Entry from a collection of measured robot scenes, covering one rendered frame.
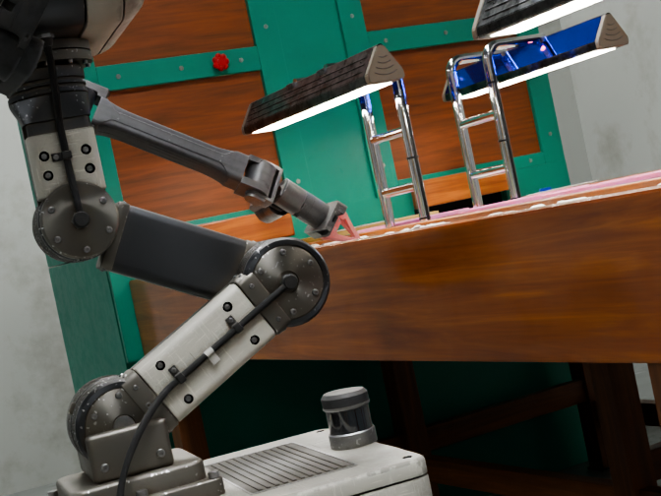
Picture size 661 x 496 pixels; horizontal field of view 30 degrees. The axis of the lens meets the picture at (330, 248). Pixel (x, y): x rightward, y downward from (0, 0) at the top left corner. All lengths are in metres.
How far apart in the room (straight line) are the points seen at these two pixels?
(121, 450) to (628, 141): 3.74
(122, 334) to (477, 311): 1.43
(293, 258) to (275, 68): 1.43
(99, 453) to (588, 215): 0.71
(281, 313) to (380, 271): 0.18
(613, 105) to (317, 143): 2.27
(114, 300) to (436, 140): 0.99
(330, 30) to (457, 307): 1.67
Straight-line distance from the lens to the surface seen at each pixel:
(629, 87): 5.10
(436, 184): 3.22
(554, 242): 1.46
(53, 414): 5.20
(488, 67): 2.75
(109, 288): 2.93
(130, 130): 2.42
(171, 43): 3.05
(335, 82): 2.46
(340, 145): 3.18
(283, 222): 3.00
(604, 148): 5.31
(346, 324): 1.94
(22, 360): 5.18
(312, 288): 1.74
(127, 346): 2.91
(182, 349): 1.70
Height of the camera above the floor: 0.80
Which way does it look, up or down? 1 degrees down
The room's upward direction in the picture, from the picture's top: 12 degrees counter-clockwise
